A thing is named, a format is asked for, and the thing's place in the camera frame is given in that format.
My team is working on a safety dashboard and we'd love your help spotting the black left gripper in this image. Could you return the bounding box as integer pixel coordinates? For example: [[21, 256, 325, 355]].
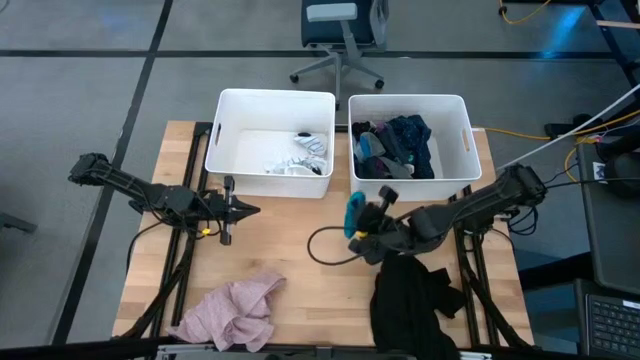
[[199, 174, 262, 246]]

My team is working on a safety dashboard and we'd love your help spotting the yellow cable loop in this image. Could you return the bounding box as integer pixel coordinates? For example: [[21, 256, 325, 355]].
[[498, 0, 552, 25]]

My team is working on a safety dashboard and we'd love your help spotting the black furniture foot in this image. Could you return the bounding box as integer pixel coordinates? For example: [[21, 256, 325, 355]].
[[0, 212, 39, 235]]

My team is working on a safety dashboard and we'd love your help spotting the pink garment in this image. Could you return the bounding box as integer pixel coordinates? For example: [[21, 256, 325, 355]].
[[167, 272, 287, 353]]

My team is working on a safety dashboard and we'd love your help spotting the black camera mount beam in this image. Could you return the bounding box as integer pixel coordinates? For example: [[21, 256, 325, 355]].
[[0, 337, 640, 360]]

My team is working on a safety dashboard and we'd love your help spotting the dark sock with purple patch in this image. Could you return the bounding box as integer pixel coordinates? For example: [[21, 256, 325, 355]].
[[374, 122, 409, 167]]

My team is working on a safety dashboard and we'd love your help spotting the large white garment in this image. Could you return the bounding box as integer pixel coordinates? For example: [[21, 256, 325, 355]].
[[234, 128, 329, 176]]

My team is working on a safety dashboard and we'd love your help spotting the gray and navy office chair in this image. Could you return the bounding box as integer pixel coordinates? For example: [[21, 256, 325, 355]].
[[289, 0, 389, 101]]

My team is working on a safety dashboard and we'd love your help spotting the long yellow floor cable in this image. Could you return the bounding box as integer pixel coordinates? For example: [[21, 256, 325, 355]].
[[472, 107, 640, 184]]

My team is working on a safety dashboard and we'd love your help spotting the white perforated plastic bin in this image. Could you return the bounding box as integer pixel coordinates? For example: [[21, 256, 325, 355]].
[[204, 88, 336, 200], [347, 93, 483, 203]]

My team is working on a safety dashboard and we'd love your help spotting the dark gray side desk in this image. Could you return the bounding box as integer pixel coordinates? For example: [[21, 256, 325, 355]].
[[574, 134, 640, 296]]

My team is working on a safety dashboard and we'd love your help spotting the black keyboard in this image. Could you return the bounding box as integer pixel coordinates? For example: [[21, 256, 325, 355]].
[[582, 292, 640, 359]]

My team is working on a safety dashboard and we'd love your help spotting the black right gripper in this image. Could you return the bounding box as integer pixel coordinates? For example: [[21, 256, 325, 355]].
[[348, 185, 441, 266]]

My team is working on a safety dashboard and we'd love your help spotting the dark navy dotted garment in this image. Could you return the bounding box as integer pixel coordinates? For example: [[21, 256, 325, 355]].
[[387, 114, 435, 180]]

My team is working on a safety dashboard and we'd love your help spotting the white floor cable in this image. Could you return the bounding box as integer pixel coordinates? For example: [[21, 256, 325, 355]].
[[494, 83, 640, 171]]

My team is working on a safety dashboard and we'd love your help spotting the black garment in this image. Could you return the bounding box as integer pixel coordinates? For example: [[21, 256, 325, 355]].
[[369, 253, 467, 360]]

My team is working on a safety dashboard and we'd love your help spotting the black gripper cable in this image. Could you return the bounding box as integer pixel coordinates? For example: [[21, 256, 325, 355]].
[[306, 225, 371, 267]]

